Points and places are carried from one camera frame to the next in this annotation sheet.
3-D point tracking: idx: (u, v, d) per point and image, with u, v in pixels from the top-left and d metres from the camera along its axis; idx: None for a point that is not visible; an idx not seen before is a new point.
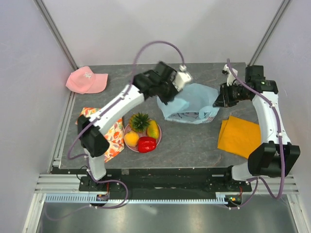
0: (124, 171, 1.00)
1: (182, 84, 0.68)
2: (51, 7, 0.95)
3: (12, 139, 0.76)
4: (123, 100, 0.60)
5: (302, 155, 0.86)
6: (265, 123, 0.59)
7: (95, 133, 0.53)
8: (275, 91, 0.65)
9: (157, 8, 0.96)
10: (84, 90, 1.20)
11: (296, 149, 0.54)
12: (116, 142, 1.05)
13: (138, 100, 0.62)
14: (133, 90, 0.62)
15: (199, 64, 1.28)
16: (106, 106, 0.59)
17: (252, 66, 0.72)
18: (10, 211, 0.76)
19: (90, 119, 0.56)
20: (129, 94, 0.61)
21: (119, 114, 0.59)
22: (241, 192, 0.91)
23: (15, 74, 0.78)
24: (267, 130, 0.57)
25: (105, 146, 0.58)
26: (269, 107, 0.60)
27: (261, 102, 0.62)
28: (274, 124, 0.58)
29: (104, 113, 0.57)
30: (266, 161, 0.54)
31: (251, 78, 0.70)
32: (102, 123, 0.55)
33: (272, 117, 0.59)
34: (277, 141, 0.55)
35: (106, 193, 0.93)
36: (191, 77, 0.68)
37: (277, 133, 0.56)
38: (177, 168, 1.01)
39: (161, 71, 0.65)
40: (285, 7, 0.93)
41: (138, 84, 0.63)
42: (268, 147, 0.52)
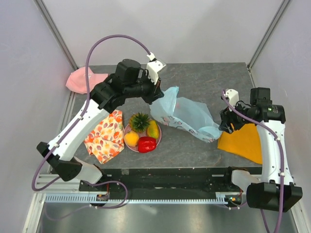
0: (124, 171, 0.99)
1: (154, 73, 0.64)
2: (51, 7, 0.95)
3: (12, 138, 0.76)
4: (81, 121, 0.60)
5: (301, 155, 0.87)
6: (268, 159, 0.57)
7: (55, 163, 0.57)
8: (283, 119, 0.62)
9: (157, 8, 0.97)
10: (84, 90, 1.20)
11: (297, 191, 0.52)
12: (116, 142, 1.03)
13: (99, 117, 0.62)
14: (93, 106, 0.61)
15: (199, 64, 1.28)
16: (65, 130, 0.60)
17: (259, 89, 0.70)
18: (10, 212, 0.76)
19: (49, 147, 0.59)
20: (87, 111, 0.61)
21: (79, 136, 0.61)
22: (241, 192, 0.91)
23: (15, 74, 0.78)
24: (270, 166, 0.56)
25: (73, 169, 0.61)
26: (274, 139, 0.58)
27: (266, 132, 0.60)
28: (277, 161, 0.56)
29: (62, 139, 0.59)
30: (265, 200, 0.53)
31: (258, 103, 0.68)
32: (61, 150, 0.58)
33: (276, 152, 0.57)
34: (279, 180, 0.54)
35: (106, 193, 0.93)
36: (162, 64, 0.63)
37: (279, 173, 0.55)
38: (177, 168, 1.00)
39: (122, 76, 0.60)
40: (285, 7, 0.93)
41: (100, 97, 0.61)
42: (267, 189, 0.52)
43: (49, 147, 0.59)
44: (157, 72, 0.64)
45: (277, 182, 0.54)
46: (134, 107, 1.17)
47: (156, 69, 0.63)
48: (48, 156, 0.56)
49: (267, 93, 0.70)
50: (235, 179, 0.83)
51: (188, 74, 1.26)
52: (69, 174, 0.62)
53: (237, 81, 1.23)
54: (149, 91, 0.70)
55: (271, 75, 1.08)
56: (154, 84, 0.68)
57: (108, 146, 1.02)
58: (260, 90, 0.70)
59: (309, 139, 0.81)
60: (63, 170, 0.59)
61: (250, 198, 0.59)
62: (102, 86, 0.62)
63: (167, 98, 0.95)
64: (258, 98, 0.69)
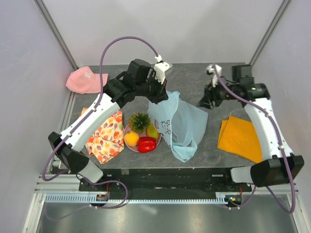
0: (124, 171, 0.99)
1: (162, 74, 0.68)
2: (51, 7, 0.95)
3: (12, 139, 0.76)
4: (95, 112, 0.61)
5: (301, 155, 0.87)
6: (265, 136, 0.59)
7: (67, 151, 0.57)
8: (267, 95, 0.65)
9: (157, 8, 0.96)
10: (84, 90, 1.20)
11: (299, 159, 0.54)
12: (116, 142, 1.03)
13: (112, 109, 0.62)
14: (106, 99, 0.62)
15: (199, 64, 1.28)
16: (77, 121, 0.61)
17: (239, 66, 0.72)
18: (10, 212, 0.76)
19: (62, 137, 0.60)
20: (101, 104, 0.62)
21: (92, 127, 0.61)
22: (241, 192, 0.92)
23: (15, 74, 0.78)
24: (268, 142, 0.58)
25: (81, 161, 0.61)
26: (266, 115, 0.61)
27: (256, 111, 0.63)
28: (274, 136, 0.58)
29: (75, 128, 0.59)
30: (272, 175, 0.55)
31: (241, 81, 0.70)
32: (74, 140, 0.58)
33: (270, 128, 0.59)
34: (280, 153, 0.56)
35: (106, 193, 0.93)
36: (169, 65, 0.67)
37: (279, 146, 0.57)
38: (177, 168, 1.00)
39: (134, 73, 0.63)
40: (285, 7, 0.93)
41: (112, 92, 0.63)
42: (273, 165, 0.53)
43: (61, 137, 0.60)
44: (164, 72, 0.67)
45: (279, 156, 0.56)
46: (134, 106, 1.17)
47: (164, 69, 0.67)
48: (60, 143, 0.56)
49: (249, 71, 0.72)
50: (236, 177, 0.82)
51: (188, 74, 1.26)
52: (77, 166, 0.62)
53: None
54: (157, 91, 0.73)
55: (271, 75, 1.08)
56: (161, 83, 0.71)
57: (108, 146, 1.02)
58: (241, 67, 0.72)
59: (309, 139, 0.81)
60: (74, 159, 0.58)
61: (256, 180, 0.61)
62: (114, 82, 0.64)
63: (169, 103, 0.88)
64: (240, 76, 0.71)
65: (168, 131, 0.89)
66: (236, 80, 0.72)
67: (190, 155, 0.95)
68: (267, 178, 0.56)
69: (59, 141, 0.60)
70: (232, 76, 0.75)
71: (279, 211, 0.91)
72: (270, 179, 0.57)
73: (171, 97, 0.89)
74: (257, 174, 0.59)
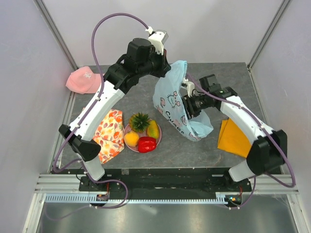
0: (124, 171, 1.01)
1: (160, 43, 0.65)
2: (51, 7, 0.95)
3: (12, 138, 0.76)
4: (99, 102, 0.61)
5: (301, 155, 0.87)
6: (244, 124, 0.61)
7: (78, 141, 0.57)
8: (235, 93, 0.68)
9: (157, 8, 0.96)
10: (84, 90, 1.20)
11: (281, 133, 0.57)
12: (116, 142, 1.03)
13: (116, 96, 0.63)
14: (108, 87, 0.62)
15: (199, 64, 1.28)
16: (84, 112, 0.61)
17: (205, 77, 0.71)
18: (10, 212, 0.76)
19: (71, 128, 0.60)
20: (104, 92, 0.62)
21: (98, 117, 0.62)
22: (241, 192, 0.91)
23: (15, 74, 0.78)
24: (250, 127, 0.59)
25: (94, 149, 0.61)
26: (239, 108, 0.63)
27: (230, 107, 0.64)
28: (252, 121, 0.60)
29: (82, 120, 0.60)
30: (266, 155, 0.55)
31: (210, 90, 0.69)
32: (83, 130, 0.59)
33: (246, 115, 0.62)
34: (263, 133, 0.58)
35: (106, 193, 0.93)
36: (163, 33, 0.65)
37: (260, 127, 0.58)
38: (177, 168, 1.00)
39: (133, 56, 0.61)
40: (285, 7, 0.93)
41: (115, 78, 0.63)
42: (262, 143, 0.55)
43: (71, 129, 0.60)
44: (162, 41, 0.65)
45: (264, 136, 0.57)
46: (134, 106, 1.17)
47: (160, 38, 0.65)
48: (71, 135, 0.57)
49: (214, 79, 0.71)
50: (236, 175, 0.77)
51: (188, 74, 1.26)
52: (90, 154, 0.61)
53: (237, 81, 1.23)
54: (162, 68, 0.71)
55: (271, 75, 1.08)
56: (161, 55, 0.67)
57: (108, 146, 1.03)
58: (207, 77, 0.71)
59: (309, 139, 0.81)
60: (87, 147, 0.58)
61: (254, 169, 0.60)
62: (116, 67, 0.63)
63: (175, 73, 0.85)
64: (208, 86, 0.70)
65: (178, 103, 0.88)
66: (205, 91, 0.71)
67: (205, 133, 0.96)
68: (262, 160, 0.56)
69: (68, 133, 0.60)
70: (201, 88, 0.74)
71: (279, 211, 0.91)
72: (266, 162, 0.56)
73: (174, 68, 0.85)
74: (253, 162, 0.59)
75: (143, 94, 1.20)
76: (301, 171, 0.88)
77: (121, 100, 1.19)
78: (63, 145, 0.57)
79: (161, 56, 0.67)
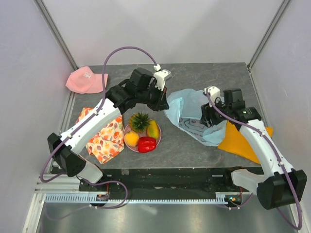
0: (124, 171, 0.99)
1: (163, 81, 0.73)
2: (51, 7, 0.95)
3: (12, 138, 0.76)
4: (96, 116, 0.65)
5: (301, 155, 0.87)
6: (263, 155, 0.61)
7: (65, 154, 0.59)
8: (258, 117, 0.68)
9: (157, 8, 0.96)
10: (84, 90, 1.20)
11: (301, 174, 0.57)
12: (116, 142, 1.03)
13: (113, 114, 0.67)
14: (108, 105, 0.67)
15: (199, 64, 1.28)
16: (78, 124, 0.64)
17: (231, 91, 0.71)
18: (10, 212, 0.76)
19: (61, 138, 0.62)
20: (102, 108, 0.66)
21: (92, 131, 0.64)
22: (241, 192, 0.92)
23: (15, 74, 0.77)
24: (268, 160, 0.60)
25: (77, 165, 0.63)
26: (260, 135, 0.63)
27: (250, 132, 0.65)
28: (272, 154, 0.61)
29: (75, 131, 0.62)
30: (279, 194, 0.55)
31: (233, 106, 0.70)
32: (74, 141, 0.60)
33: (266, 146, 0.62)
34: (281, 170, 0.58)
35: (106, 193, 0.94)
36: (167, 72, 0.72)
37: (279, 163, 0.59)
38: (176, 168, 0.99)
39: (136, 82, 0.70)
40: (285, 7, 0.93)
41: (115, 98, 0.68)
42: (277, 182, 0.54)
43: (61, 139, 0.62)
44: (164, 78, 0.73)
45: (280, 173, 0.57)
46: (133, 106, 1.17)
47: (164, 76, 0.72)
48: (60, 145, 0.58)
49: (239, 94, 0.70)
50: (237, 181, 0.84)
51: (188, 74, 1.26)
52: (73, 169, 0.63)
53: (237, 81, 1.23)
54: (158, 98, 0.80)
55: (271, 75, 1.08)
56: (161, 91, 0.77)
57: (108, 146, 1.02)
58: (233, 91, 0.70)
59: (309, 140, 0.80)
60: (74, 160, 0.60)
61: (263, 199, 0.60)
62: (117, 90, 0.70)
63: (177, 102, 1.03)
64: (233, 101, 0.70)
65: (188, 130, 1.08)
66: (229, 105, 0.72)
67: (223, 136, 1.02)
68: (274, 197, 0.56)
69: (58, 142, 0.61)
70: (225, 100, 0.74)
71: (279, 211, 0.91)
72: (278, 200, 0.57)
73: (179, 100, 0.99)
74: (264, 196, 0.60)
75: None
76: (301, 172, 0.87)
77: None
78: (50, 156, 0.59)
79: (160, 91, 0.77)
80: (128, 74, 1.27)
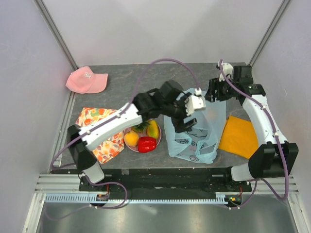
0: (124, 171, 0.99)
1: (193, 109, 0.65)
2: (51, 7, 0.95)
3: (12, 137, 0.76)
4: (118, 119, 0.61)
5: (302, 154, 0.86)
6: (260, 126, 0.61)
7: (80, 149, 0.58)
8: (263, 93, 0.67)
9: (157, 7, 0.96)
10: (84, 90, 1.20)
11: (293, 146, 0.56)
12: (116, 142, 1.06)
13: (136, 120, 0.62)
14: (132, 109, 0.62)
15: (199, 64, 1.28)
16: (100, 122, 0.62)
17: (241, 66, 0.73)
18: (9, 212, 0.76)
19: (80, 132, 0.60)
20: (126, 112, 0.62)
21: (109, 132, 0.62)
22: (241, 192, 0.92)
23: (15, 74, 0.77)
24: (264, 131, 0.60)
25: (89, 160, 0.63)
26: (261, 108, 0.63)
27: (252, 105, 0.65)
28: (268, 125, 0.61)
29: (94, 129, 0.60)
30: (268, 161, 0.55)
31: (240, 81, 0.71)
32: (90, 139, 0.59)
33: (265, 118, 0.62)
34: (274, 140, 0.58)
35: (106, 193, 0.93)
36: (203, 105, 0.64)
37: (273, 134, 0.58)
38: (177, 168, 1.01)
39: (165, 93, 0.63)
40: (285, 7, 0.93)
41: (140, 106, 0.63)
42: (267, 149, 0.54)
43: (80, 132, 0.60)
44: (195, 109, 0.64)
45: (272, 142, 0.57)
46: None
47: (197, 107, 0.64)
48: (77, 139, 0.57)
49: (249, 71, 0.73)
50: (236, 174, 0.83)
51: (188, 74, 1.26)
52: (84, 164, 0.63)
53: None
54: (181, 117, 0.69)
55: (271, 75, 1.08)
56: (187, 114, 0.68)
57: (108, 146, 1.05)
58: (242, 67, 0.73)
59: (309, 139, 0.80)
60: (86, 156, 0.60)
61: (252, 168, 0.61)
62: (145, 97, 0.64)
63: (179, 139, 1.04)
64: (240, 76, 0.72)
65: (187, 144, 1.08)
66: (236, 80, 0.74)
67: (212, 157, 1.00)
68: (262, 164, 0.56)
69: (76, 135, 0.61)
70: (233, 75, 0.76)
71: (279, 211, 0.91)
72: (266, 167, 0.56)
73: (183, 147, 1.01)
74: (253, 164, 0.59)
75: None
76: (302, 171, 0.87)
77: (122, 101, 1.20)
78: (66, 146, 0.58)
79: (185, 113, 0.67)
80: (128, 74, 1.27)
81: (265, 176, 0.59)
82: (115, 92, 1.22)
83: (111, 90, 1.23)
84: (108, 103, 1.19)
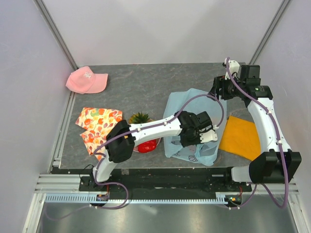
0: (124, 171, 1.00)
1: (209, 138, 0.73)
2: (51, 7, 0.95)
3: (12, 137, 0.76)
4: (164, 126, 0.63)
5: (302, 155, 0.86)
6: (264, 132, 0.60)
7: (129, 142, 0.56)
8: (270, 96, 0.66)
9: (157, 8, 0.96)
10: (84, 90, 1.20)
11: (297, 156, 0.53)
12: None
13: (176, 132, 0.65)
14: (177, 123, 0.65)
15: (199, 64, 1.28)
16: (147, 123, 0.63)
17: (249, 65, 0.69)
18: (9, 212, 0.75)
19: (129, 128, 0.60)
20: (171, 123, 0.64)
21: (153, 136, 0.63)
22: (241, 192, 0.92)
23: (15, 74, 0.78)
24: (267, 138, 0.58)
25: (125, 157, 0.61)
26: (266, 113, 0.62)
27: (258, 108, 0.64)
28: (273, 131, 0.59)
29: (144, 128, 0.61)
30: (269, 169, 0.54)
31: (247, 82, 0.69)
32: (139, 136, 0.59)
33: (269, 124, 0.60)
34: (277, 147, 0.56)
35: (106, 193, 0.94)
36: (216, 139, 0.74)
37: (277, 141, 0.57)
38: (177, 168, 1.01)
39: (203, 119, 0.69)
40: (285, 7, 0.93)
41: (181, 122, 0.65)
42: (269, 157, 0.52)
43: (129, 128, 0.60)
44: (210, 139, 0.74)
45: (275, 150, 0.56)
46: (134, 106, 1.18)
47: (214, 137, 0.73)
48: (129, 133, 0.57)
49: (257, 71, 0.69)
50: (236, 176, 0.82)
51: (188, 74, 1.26)
52: (120, 158, 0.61)
53: None
54: (193, 142, 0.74)
55: (271, 75, 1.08)
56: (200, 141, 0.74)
57: None
58: (250, 67, 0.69)
59: (309, 140, 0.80)
60: (129, 150, 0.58)
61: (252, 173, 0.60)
62: (185, 115, 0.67)
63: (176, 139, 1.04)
64: (248, 76, 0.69)
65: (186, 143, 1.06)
66: (243, 79, 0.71)
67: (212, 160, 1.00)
68: (264, 172, 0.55)
69: (123, 130, 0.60)
70: (241, 74, 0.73)
71: (280, 212, 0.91)
72: (267, 175, 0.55)
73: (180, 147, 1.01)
74: (254, 169, 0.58)
75: (143, 95, 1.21)
76: (302, 172, 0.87)
77: (122, 101, 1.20)
78: (115, 137, 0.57)
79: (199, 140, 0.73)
80: (128, 74, 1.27)
81: (266, 183, 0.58)
82: (115, 92, 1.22)
83: (111, 90, 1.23)
84: (108, 103, 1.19)
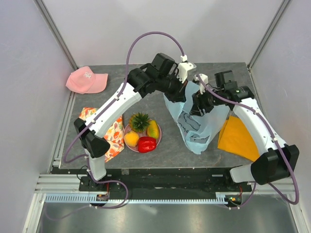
0: (124, 171, 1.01)
1: (185, 74, 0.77)
2: (51, 7, 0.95)
3: (12, 137, 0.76)
4: (117, 101, 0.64)
5: (302, 155, 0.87)
6: (257, 133, 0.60)
7: (91, 137, 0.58)
8: (251, 95, 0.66)
9: (157, 8, 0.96)
10: (84, 90, 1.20)
11: (294, 148, 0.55)
12: (116, 142, 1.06)
13: (134, 98, 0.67)
14: (129, 89, 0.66)
15: (199, 64, 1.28)
16: (101, 109, 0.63)
17: (221, 73, 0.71)
18: (10, 212, 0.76)
19: (86, 123, 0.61)
20: (123, 93, 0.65)
21: (114, 116, 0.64)
22: (241, 192, 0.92)
23: (15, 74, 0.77)
24: (262, 137, 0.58)
25: (103, 147, 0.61)
26: (254, 113, 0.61)
27: (244, 110, 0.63)
28: (265, 130, 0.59)
29: (98, 117, 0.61)
30: (272, 168, 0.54)
31: (225, 87, 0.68)
32: (97, 126, 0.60)
33: (260, 124, 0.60)
34: (275, 145, 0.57)
35: (106, 193, 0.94)
36: (193, 65, 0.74)
37: (272, 139, 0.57)
38: (177, 168, 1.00)
39: (158, 65, 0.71)
40: (285, 7, 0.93)
41: (136, 82, 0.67)
42: (269, 157, 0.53)
43: (86, 124, 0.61)
44: (188, 71, 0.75)
45: (273, 148, 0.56)
46: (133, 106, 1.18)
47: (188, 69, 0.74)
48: (85, 130, 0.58)
49: (231, 75, 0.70)
50: (237, 176, 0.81)
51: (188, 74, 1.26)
52: (99, 151, 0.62)
53: (237, 81, 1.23)
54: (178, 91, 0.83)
55: (271, 75, 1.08)
56: (181, 82, 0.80)
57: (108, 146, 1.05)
58: (224, 73, 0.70)
59: (309, 140, 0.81)
60: (99, 141, 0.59)
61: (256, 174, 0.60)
62: (137, 72, 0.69)
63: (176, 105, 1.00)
64: (224, 83, 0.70)
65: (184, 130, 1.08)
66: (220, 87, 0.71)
67: (200, 148, 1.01)
68: (267, 172, 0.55)
69: (83, 127, 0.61)
70: (216, 84, 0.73)
71: (279, 212, 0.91)
72: (271, 174, 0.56)
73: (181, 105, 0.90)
74: (257, 171, 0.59)
75: None
76: (302, 172, 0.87)
77: None
78: (77, 138, 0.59)
79: (181, 82, 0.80)
80: None
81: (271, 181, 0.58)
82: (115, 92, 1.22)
83: (111, 90, 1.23)
84: None
